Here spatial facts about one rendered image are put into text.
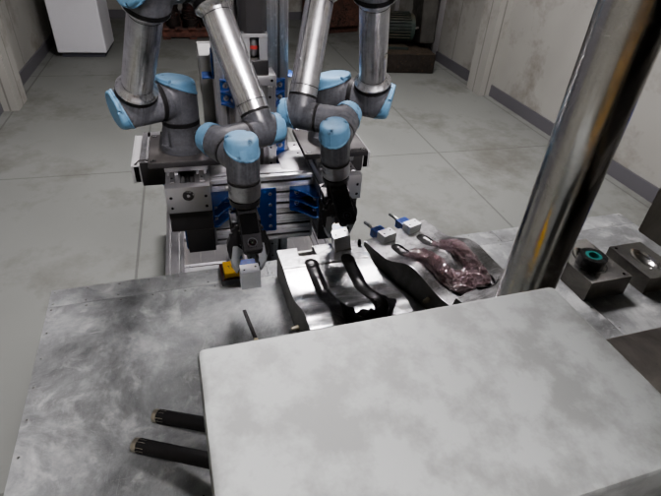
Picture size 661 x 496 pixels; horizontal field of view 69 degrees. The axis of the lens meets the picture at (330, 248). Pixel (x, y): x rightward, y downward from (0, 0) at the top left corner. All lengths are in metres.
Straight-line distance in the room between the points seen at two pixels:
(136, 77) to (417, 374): 1.22
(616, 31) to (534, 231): 0.20
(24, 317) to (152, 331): 1.51
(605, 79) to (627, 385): 0.25
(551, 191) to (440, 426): 0.29
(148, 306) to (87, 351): 0.19
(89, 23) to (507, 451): 6.67
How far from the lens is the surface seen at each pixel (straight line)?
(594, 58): 0.49
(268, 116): 1.23
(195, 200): 1.56
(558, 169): 0.52
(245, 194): 1.11
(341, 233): 1.39
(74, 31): 6.87
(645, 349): 0.74
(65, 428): 1.21
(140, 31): 1.34
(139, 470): 1.10
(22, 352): 2.61
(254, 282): 1.25
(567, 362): 0.39
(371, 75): 1.55
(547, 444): 0.34
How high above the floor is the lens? 1.73
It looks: 36 degrees down
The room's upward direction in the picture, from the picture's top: 4 degrees clockwise
